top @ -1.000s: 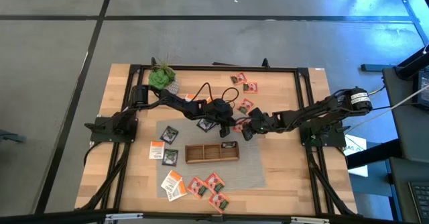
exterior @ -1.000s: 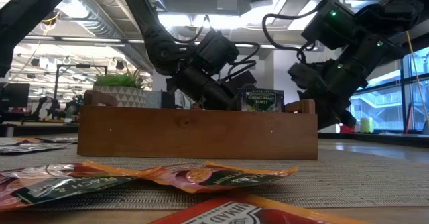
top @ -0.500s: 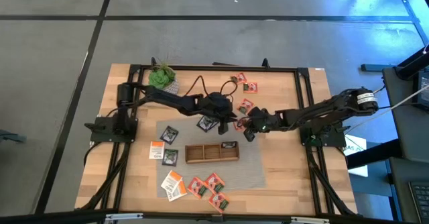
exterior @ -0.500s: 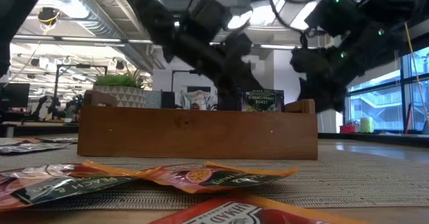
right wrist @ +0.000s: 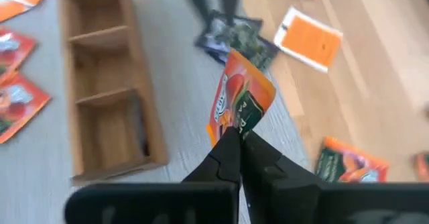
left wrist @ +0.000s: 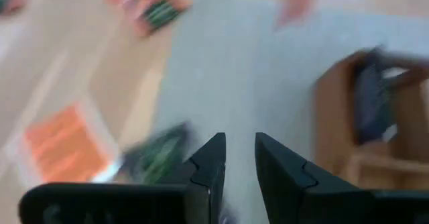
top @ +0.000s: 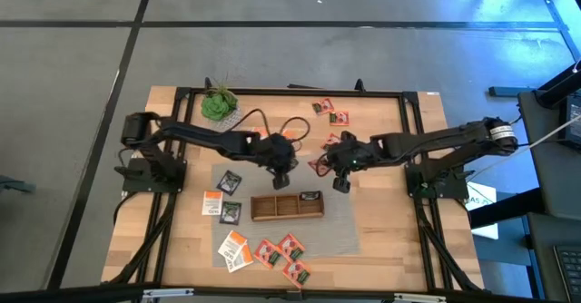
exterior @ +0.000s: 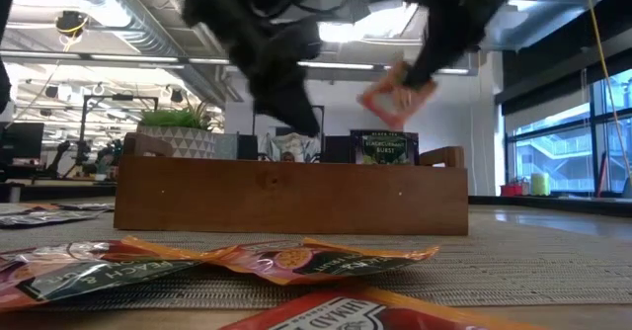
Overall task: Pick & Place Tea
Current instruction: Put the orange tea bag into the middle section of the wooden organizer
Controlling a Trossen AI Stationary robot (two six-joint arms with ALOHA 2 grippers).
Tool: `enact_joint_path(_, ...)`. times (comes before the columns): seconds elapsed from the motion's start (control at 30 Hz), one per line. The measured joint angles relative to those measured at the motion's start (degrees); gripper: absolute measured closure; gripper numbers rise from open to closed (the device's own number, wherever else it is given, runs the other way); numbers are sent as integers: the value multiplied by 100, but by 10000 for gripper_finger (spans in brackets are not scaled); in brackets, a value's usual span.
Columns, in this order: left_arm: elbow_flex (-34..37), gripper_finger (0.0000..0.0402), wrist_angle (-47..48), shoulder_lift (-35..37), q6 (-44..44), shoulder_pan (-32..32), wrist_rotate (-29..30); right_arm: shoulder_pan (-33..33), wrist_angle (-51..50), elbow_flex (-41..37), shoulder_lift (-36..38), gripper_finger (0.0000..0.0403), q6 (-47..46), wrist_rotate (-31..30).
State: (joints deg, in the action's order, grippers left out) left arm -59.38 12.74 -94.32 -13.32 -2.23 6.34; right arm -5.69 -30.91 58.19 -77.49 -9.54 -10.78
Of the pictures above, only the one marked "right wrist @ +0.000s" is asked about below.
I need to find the wooden three-compartment tray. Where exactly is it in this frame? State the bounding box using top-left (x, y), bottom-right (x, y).
top-left (58, 0), bottom-right (168, 186)

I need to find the grey woven placemat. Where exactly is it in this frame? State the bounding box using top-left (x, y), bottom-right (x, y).
top-left (0, 0), bottom-right (314, 224)

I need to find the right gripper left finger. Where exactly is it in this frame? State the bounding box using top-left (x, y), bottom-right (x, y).
top-left (63, 126), bottom-right (242, 224)

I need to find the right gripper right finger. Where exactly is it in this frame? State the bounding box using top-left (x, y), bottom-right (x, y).
top-left (241, 131), bottom-right (429, 224)

